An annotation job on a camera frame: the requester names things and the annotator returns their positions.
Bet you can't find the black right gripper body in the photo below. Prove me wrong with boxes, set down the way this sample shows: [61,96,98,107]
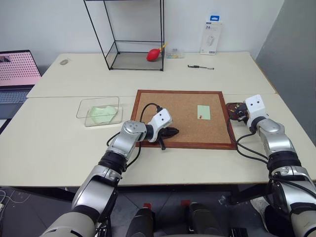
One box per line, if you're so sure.
[233,104,249,123]

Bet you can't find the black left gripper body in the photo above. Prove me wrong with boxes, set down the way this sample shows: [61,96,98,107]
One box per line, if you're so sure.
[156,127,175,142]

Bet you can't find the dark round tray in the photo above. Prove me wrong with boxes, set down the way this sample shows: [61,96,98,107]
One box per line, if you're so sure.
[225,101,248,123]

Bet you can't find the green sticky note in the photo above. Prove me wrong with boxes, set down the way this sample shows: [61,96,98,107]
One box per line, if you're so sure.
[197,105,212,120]

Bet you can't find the small clear pin box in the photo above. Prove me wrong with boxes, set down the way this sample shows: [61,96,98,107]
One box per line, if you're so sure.
[165,47,186,59]

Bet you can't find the clear plastic box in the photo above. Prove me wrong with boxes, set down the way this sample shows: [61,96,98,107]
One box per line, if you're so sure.
[76,96,123,127]

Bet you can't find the wood framed cork board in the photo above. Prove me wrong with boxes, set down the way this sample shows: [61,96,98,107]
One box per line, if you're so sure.
[130,89,238,151]

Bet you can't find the black pen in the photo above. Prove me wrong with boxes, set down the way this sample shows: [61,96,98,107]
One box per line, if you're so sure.
[187,64,215,71]

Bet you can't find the crumpled green notes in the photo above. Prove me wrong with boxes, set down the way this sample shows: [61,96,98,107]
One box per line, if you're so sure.
[87,105,118,125]

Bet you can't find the white charger package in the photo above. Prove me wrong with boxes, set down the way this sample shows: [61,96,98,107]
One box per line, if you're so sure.
[199,14,223,56]

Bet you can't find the red rubber air blower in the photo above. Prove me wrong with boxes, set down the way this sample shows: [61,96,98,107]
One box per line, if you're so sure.
[146,42,169,62]

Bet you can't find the dark rounded shape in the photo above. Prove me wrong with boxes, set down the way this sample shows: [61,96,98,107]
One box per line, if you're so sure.
[126,208,157,237]
[184,202,219,237]

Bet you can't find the open laptop with pink screen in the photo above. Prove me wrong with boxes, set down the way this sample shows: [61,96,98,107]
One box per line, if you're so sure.
[0,50,42,121]

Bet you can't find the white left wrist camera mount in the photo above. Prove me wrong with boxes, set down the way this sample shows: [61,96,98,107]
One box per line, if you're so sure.
[148,109,174,143]

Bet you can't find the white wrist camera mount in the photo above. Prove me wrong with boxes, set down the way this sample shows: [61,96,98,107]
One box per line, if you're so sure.
[148,109,174,143]
[244,93,270,126]

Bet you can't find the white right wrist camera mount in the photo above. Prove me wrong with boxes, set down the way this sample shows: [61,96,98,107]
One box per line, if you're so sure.
[244,93,270,126]

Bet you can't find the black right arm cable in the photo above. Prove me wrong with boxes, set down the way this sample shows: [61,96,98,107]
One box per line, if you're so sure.
[226,119,272,168]

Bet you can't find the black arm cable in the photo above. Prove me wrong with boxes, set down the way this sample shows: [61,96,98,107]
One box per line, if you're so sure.
[106,103,163,171]
[226,119,272,168]

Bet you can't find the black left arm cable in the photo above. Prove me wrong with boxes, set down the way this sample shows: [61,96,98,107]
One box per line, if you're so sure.
[106,103,163,171]

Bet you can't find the black wire frame stand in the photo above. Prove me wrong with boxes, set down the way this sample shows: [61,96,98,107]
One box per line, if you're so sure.
[83,0,165,72]

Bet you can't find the black table frame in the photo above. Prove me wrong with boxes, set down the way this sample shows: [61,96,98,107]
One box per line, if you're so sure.
[0,183,272,206]

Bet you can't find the white floor cable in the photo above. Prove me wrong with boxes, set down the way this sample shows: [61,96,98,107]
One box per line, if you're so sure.
[0,189,16,213]

